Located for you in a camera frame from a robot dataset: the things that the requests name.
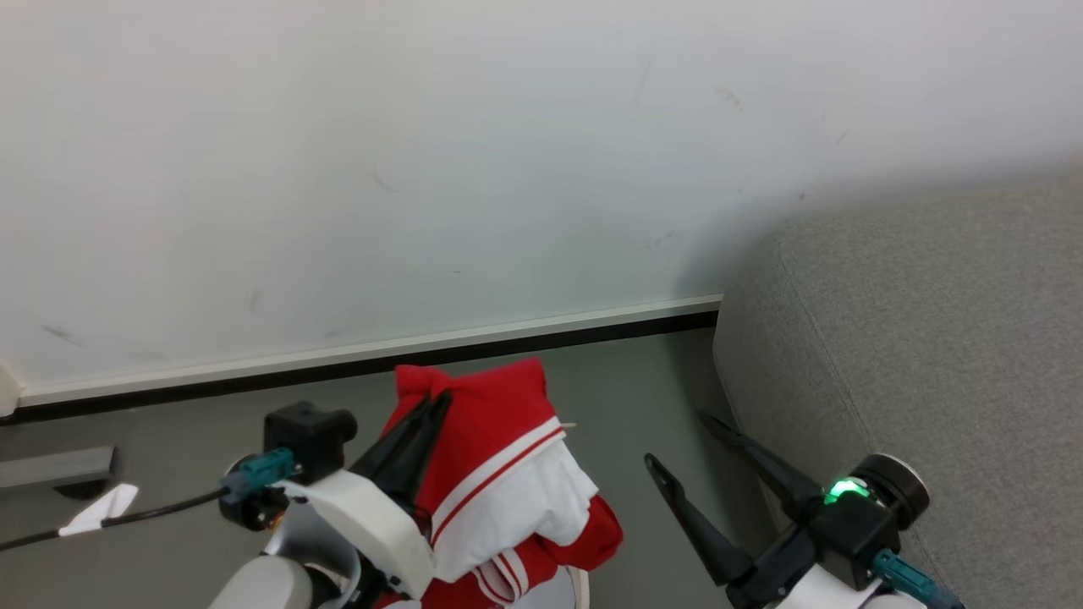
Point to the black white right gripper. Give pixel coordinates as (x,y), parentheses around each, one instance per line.
(783,571)

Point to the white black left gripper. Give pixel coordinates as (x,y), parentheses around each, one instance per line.
(376,520)

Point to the red and white garment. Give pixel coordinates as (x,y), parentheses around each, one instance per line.
(499,474)

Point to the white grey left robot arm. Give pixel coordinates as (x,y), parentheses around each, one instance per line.
(271,584)

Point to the white and black skirting board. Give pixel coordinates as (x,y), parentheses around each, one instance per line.
(338,359)

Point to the grey fabric sofa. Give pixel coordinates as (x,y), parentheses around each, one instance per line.
(931,355)

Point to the grey flat metal base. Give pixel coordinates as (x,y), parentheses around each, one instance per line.
(55,467)

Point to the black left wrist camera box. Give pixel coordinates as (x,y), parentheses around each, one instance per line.
(309,440)

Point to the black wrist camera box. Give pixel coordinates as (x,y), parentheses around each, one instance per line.
(854,541)
(309,440)

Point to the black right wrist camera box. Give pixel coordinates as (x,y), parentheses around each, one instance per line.
(854,541)

